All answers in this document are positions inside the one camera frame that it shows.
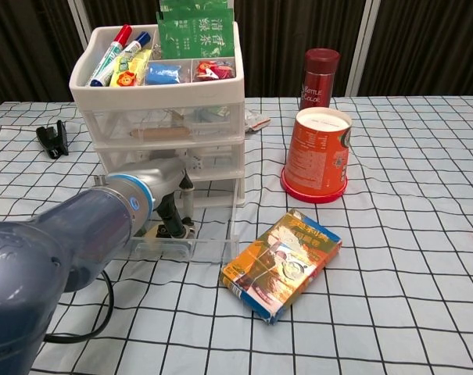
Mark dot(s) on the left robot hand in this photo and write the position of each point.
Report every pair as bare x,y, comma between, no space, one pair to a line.
169,176

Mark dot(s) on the clear plastic drawer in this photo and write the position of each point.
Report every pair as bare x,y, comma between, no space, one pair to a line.
208,252

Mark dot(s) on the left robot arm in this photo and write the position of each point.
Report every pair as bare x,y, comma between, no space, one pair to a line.
64,254

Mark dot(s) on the clear drawer with dice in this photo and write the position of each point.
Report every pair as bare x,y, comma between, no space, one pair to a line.
220,160

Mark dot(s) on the clear drawer with wooden roll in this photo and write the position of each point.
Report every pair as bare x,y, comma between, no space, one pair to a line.
220,131

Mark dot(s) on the white drawer organizer box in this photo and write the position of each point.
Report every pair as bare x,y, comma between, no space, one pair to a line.
158,91

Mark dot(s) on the white dice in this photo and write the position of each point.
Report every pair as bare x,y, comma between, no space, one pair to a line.
197,162

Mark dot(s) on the brown wooden roll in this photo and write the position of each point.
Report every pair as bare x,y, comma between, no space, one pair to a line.
162,133

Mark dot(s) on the small green white packet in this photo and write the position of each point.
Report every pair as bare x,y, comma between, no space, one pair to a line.
212,112

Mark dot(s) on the crumpled newspaper wrapper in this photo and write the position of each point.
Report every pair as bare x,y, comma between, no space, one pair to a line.
255,122

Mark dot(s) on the blue candy packet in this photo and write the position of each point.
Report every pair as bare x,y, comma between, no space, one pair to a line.
163,73

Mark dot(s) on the yellow cartoon sticker pack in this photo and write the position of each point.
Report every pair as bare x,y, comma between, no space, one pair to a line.
126,74

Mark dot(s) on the red candy packet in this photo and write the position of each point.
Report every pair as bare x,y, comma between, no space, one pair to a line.
212,70

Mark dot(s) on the yellow note pad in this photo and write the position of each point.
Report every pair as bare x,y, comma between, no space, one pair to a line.
145,56

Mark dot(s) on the black binder clip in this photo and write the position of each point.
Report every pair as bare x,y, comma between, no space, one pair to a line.
52,138

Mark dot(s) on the blue cap whiteboard marker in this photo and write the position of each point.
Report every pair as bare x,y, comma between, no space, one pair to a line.
138,41

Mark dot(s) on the green tea packet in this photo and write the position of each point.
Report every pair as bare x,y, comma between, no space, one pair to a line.
197,37
193,4

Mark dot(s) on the red cap whiteboard marker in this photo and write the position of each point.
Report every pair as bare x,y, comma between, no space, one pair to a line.
117,43

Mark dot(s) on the orange printed carton box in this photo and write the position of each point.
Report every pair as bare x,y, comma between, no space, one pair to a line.
283,265

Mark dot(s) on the orange paper cup red lid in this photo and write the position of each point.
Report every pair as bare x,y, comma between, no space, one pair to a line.
314,156

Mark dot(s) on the dark red thermos bottle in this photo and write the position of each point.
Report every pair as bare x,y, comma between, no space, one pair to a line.
318,78

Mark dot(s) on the white black checked tablecloth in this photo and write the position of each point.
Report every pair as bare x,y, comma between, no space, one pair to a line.
396,273

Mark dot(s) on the dark folding screen white frame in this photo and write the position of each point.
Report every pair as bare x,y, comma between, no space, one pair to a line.
416,39

